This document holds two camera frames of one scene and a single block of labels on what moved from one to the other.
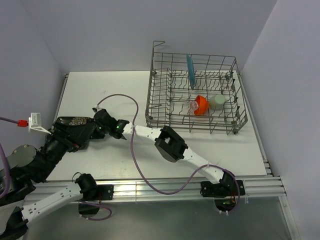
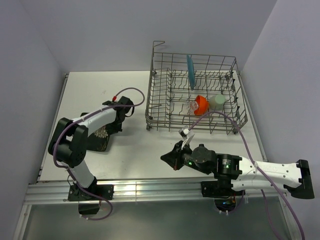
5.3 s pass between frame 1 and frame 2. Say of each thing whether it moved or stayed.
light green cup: stayed
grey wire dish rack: stayed
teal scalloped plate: stayed
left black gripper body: moved
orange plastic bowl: stayed
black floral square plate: moved
